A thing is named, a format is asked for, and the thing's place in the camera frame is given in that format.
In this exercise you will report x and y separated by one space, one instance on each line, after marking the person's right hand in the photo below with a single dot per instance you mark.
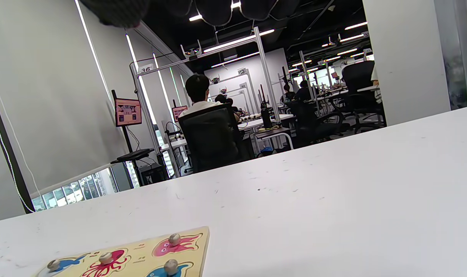
118 11

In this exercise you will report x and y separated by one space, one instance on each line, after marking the wooden puzzle frame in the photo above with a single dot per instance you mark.
141 259

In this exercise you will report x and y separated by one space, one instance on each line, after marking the white number plate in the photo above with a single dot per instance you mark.
145 69

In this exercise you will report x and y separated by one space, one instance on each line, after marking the white rig crossbar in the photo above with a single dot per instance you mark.
202 54

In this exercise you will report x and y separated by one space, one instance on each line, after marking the white rig pole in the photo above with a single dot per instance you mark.
266 69
148 115

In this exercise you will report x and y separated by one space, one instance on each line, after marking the small monitor with pink screen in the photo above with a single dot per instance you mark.
179 113

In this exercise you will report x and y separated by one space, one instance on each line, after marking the group of ceiling light strips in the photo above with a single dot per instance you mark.
237 40

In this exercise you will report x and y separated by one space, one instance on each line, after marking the black monitor stand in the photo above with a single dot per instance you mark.
135 155

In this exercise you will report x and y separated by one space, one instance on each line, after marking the black mesh office chair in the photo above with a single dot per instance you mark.
210 138

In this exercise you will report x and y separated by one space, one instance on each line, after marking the black computer tower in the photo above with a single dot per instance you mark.
152 175

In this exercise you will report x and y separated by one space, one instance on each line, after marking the black bottle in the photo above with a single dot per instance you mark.
265 117

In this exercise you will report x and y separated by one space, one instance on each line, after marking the glass window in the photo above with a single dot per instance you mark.
75 190

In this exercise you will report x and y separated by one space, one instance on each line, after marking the brown side table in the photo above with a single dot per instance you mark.
271 132

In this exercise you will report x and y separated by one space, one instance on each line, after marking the white headset mount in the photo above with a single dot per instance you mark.
191 52

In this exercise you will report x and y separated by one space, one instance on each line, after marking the dark window frame post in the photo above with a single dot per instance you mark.
6 146

